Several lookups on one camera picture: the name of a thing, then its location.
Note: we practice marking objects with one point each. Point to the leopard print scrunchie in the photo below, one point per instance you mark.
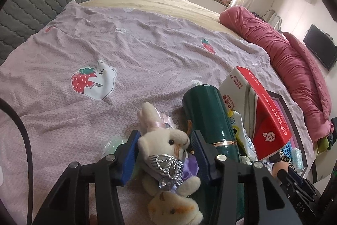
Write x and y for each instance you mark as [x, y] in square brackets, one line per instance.
[285, 158]

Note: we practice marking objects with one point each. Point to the orange makeup sponge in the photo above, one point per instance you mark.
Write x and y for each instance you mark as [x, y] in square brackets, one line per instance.
[278, 167]

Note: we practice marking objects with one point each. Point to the pink red quilt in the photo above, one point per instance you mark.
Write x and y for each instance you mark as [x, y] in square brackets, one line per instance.
[294, 64]

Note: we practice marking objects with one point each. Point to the small white wipes packet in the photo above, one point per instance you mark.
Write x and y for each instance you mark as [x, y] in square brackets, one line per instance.
[244, 141]

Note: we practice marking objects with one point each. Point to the white floral sock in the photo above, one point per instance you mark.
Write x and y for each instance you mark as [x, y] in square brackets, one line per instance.
[246, 160]

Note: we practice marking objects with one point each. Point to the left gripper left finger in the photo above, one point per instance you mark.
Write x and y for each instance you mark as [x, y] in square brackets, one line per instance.
[68, 200]

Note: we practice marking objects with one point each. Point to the green tissue pack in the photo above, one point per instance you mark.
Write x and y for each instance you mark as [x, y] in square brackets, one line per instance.
[297, 159]

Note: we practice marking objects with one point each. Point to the dark green thermos bottle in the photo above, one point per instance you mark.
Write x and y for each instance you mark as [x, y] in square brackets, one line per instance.
[205, 109]

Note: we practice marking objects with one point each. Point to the beige bed mattress cover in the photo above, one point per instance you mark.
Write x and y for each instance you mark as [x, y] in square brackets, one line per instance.
[176, 8]

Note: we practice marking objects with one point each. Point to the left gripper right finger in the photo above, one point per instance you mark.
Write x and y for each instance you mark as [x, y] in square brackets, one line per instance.
[225, 182]

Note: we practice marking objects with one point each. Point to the black wall television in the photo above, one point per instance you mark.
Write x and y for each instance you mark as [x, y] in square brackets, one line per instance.
[321, 45]

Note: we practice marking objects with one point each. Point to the red white tissue box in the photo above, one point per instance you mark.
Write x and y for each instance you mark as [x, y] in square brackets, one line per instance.
[265, 125]

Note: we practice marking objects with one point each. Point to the dark purple box tray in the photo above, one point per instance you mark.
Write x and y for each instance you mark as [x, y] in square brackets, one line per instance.
[295, 141]

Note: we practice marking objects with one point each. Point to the green cloth under quilt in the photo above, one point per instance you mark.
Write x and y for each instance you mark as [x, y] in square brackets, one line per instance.
[323, 144]

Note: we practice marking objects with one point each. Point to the white plush bunny toy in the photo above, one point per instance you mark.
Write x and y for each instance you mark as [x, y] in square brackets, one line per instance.
[170, 172]

